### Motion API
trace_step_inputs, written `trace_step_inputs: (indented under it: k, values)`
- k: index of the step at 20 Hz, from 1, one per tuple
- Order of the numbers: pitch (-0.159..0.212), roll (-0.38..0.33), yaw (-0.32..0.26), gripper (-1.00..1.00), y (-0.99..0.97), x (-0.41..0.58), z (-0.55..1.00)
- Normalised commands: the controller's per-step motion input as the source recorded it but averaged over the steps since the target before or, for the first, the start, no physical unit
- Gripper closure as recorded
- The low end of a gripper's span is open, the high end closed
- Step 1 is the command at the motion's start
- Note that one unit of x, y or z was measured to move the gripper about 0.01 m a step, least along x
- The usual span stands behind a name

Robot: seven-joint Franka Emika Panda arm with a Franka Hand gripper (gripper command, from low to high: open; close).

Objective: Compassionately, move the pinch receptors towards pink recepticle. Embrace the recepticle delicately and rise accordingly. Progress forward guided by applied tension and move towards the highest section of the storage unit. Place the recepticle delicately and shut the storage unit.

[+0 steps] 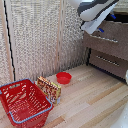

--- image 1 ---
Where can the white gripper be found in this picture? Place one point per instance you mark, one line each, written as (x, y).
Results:
(95, 23)

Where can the red yellow snack box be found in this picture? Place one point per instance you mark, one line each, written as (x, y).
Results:
(49, 88)

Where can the red plastic bowl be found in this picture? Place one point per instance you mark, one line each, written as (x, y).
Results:
(64, 77)

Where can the brown dresser cabinet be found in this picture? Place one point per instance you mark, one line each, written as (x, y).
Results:
(106, 50)

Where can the red basket with blue rim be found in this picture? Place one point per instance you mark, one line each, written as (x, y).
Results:
(23, 103)

